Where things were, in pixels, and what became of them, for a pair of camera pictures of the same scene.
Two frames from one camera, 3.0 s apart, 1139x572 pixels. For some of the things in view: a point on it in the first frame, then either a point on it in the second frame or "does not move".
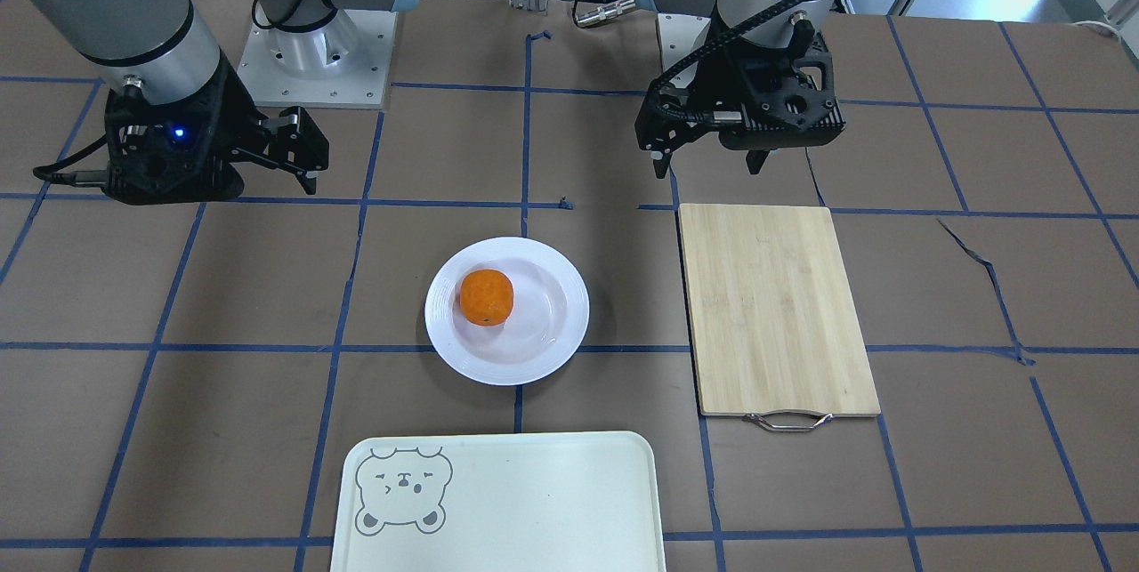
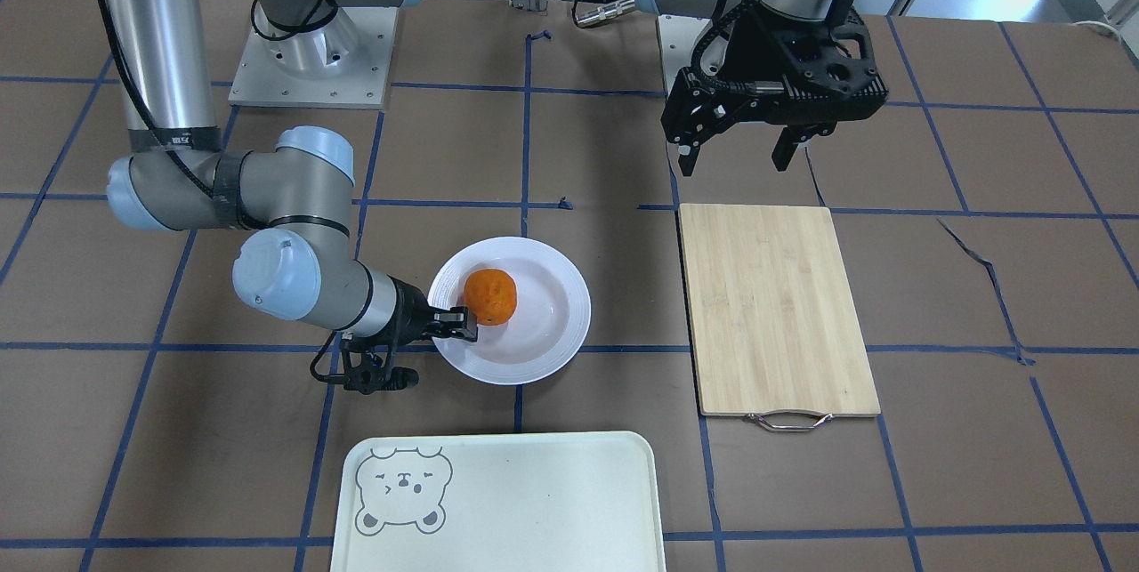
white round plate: [547, 321] does not move
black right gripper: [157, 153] → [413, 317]
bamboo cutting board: [775, 330] does not move
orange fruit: [486, 297] does not move
